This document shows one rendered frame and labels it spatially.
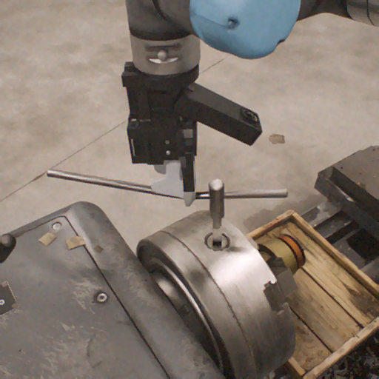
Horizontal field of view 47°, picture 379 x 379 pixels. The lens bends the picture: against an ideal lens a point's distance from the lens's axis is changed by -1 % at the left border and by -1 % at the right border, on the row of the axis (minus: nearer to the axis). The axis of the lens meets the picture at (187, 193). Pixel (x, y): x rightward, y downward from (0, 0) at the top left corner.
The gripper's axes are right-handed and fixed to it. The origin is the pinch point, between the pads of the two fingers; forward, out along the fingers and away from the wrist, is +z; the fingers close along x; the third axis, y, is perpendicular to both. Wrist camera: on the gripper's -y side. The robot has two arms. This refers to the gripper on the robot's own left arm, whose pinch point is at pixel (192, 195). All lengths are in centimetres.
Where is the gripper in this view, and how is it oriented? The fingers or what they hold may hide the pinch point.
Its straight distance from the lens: 62.2
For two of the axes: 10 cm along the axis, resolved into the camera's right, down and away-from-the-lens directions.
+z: 0.5, 7.4, 6.7
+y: -10.0, 0.2, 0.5
